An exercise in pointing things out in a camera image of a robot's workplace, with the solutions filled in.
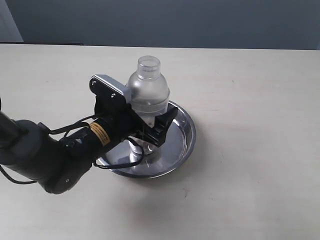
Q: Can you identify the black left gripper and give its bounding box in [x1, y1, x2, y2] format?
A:
[89, 78, 178, 148]

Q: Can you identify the clear plastic shaker bottle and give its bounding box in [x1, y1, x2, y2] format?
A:
[126, 55, 170, 128]

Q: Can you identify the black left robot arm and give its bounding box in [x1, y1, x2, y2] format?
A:
[0, 74, 178, 195]

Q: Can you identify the round stainless steel plate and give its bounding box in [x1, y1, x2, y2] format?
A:
[96, 101, 197, 179]

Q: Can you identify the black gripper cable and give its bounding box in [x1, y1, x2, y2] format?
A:
[0, 113, 145, 186]

